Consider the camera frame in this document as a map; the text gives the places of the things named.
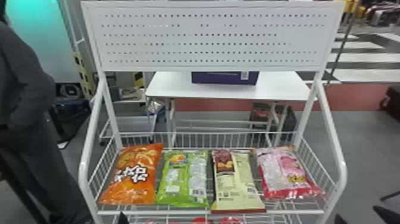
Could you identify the blue box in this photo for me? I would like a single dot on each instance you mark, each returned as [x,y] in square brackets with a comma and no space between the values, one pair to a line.
[218,78]

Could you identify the green snack packet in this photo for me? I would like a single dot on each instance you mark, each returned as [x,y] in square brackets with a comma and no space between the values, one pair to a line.
[182,181]

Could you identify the beige snack packet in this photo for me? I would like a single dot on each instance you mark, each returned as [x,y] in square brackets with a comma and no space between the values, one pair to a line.
[236,187]

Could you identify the white side table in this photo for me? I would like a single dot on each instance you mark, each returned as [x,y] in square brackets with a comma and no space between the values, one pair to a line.
[281,89]

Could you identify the orange snack packet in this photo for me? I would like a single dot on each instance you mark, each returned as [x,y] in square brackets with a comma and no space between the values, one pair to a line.
[134,175]

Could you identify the pink snack packet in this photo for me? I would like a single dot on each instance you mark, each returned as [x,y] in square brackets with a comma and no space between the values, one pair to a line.
[286,175]

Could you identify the red snack packet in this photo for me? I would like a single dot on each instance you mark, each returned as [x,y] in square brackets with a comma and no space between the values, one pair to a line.
[200,221]
[231,220]

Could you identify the person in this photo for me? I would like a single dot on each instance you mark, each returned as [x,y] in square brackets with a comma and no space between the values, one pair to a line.
[25,103]

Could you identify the yellow black striped post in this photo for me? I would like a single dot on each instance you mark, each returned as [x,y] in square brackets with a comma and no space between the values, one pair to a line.
[83,75]

